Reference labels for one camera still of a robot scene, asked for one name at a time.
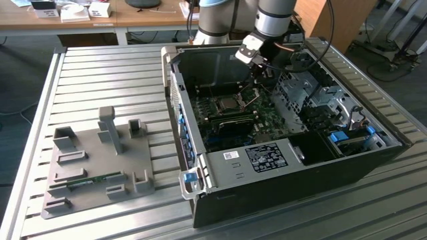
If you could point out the blue disk carrier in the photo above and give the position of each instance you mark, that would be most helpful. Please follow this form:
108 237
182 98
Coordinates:
338 137

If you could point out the wooden cabinet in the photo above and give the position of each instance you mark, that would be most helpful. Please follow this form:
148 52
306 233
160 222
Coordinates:
354 20

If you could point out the black wheeled stand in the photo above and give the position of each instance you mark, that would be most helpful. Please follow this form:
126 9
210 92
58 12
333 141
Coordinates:
403 56

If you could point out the white labelled box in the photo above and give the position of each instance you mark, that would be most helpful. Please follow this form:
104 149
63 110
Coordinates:
100 11

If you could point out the blue carrier tab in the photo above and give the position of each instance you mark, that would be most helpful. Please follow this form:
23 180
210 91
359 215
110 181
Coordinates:
371 131

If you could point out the green RAM stick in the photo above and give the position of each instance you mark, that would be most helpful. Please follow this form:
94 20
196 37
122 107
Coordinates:
96 179

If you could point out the CPU socket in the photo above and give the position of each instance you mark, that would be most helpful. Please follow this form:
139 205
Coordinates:
215 103

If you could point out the silver drive cage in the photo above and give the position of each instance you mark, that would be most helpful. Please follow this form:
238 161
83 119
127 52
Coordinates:
294 92

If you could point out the pale blue paper sheet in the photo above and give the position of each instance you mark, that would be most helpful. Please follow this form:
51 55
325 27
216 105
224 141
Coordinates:
20 3

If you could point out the dark round object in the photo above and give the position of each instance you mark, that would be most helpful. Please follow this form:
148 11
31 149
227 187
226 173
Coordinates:
143 3

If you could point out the silver power supply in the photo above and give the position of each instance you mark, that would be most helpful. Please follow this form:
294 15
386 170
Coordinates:
234 170

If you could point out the black graphics card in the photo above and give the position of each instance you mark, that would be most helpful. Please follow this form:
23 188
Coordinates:
234 128

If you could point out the black PC case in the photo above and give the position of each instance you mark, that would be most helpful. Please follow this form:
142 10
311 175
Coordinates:
283 200

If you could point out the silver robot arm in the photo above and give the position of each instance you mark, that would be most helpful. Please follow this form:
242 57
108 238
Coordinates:
271 22

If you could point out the silver CPU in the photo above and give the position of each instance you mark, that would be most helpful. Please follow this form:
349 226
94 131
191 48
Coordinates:
227 103

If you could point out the blue case latch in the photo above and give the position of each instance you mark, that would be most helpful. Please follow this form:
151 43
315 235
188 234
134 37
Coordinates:
188 177

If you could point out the green motherboard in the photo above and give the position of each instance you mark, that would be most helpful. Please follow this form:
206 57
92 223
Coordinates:
267 117

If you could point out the white box black top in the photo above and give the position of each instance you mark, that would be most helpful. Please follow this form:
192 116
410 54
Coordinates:
47 13

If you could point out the wooden desk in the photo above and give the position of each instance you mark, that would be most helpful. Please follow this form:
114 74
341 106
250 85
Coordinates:
134 17

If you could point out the grey parts rack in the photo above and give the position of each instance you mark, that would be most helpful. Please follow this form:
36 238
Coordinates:
100 160

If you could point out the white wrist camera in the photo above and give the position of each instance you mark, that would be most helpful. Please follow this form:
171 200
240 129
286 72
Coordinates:
251 41

